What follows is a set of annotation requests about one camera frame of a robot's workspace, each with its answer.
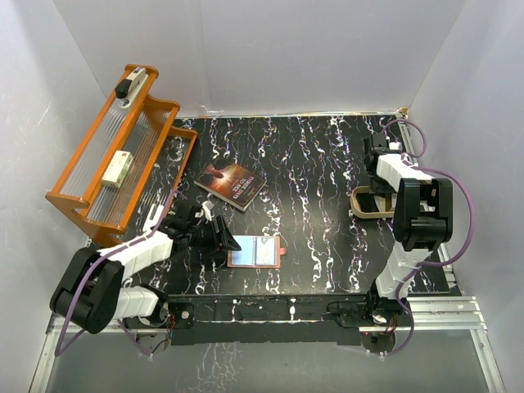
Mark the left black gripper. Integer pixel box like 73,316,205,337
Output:
187,215,240,260

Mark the dark paperback book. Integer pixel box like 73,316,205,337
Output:
194,157,266,212

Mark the black white stapler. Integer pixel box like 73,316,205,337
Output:
115,66,148,109

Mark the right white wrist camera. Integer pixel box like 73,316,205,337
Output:
389,142,403,151

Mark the orange wooden shelf rack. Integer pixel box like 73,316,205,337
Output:
46,64,198,247

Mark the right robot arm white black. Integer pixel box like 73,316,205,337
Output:
364,134,453,325

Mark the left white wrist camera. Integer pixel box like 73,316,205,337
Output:
201,201,215,221

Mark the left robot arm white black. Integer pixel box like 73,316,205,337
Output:
50,201,241,334

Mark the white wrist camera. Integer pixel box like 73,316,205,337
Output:
389,142,403,151
201,201,215,221

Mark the small white green box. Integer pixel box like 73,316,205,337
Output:
102,151,134,188

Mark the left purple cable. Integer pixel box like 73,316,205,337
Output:
53,188,189,357

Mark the beige oval tray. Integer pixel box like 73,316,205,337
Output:
350,186,397,219

